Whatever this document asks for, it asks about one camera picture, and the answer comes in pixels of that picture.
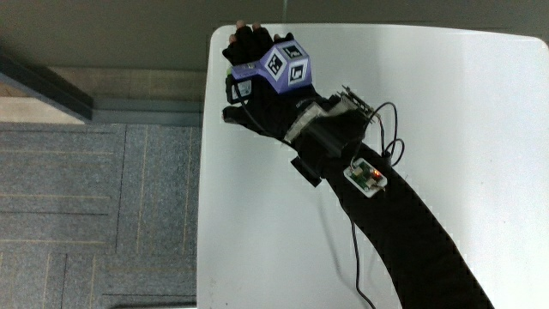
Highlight thin black looped wire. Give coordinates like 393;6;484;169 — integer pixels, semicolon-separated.
349;100;406;169

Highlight person's right forearm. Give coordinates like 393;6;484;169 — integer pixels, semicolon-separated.
289;97;495;309

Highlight long black cable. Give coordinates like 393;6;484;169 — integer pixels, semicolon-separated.
349;216;377;309

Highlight small white circuit board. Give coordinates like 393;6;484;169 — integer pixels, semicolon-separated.
342;157;388;198

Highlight wrist-mounted electronics module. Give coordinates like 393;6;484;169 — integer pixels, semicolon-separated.
327;85;381;126

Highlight person's right hand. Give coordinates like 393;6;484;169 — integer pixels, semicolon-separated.
220;20;328;145

